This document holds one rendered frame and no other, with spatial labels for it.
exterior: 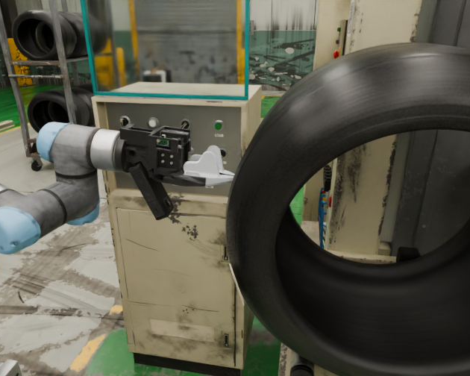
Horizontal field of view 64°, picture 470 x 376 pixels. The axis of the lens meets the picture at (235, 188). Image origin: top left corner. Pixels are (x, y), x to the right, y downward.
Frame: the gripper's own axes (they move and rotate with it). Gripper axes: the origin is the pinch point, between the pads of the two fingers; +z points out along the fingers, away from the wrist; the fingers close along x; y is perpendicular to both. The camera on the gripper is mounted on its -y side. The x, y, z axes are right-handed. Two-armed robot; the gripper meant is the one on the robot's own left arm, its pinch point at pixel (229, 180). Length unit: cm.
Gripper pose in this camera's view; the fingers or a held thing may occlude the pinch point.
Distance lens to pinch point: 67.3
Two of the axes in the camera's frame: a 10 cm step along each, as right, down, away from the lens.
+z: 9.8, 1.6, -1.3
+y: 1.0, -9.1, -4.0
